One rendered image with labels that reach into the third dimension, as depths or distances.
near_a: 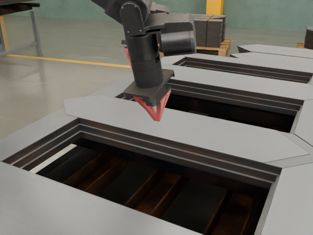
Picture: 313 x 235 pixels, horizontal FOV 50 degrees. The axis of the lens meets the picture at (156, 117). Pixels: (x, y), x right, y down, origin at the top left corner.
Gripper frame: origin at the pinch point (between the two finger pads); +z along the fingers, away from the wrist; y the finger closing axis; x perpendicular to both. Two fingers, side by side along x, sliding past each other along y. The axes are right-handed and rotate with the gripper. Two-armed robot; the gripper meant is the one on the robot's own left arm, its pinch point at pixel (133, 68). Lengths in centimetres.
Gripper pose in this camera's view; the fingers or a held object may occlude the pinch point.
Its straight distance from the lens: 115.4
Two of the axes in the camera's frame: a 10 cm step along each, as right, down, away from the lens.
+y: 4.0, -1.6, 9.0
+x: -9.1, -1.9, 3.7
